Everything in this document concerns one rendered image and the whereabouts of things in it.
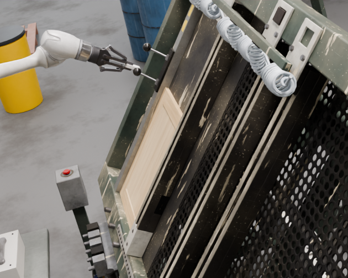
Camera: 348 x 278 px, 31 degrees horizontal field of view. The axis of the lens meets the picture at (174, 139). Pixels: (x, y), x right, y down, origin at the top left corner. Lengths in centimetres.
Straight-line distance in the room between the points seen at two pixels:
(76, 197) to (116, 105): 276
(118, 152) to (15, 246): 68
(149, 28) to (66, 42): 328
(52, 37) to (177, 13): 59
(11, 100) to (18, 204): 160
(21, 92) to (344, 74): 490
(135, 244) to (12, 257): 61
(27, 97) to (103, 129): 102
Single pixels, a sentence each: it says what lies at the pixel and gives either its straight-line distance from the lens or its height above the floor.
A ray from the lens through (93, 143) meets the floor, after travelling 535.
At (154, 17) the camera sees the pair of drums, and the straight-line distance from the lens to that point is 591.
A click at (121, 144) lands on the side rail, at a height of 100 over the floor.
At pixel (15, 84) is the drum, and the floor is 31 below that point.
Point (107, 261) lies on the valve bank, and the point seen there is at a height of 74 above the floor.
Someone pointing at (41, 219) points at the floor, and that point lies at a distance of 464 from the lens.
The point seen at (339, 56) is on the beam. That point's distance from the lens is 155.
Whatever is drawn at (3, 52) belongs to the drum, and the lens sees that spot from 602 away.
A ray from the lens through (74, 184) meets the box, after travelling 318.
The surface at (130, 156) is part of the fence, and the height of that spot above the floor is 106.
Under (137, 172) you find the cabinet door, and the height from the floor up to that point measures 103.
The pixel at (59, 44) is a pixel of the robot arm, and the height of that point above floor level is 164.
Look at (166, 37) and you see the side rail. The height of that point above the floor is 149.
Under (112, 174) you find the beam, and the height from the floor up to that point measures 90.
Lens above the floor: 255
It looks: 30 degrees down
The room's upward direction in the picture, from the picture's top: 12 degrees counter-clockwise
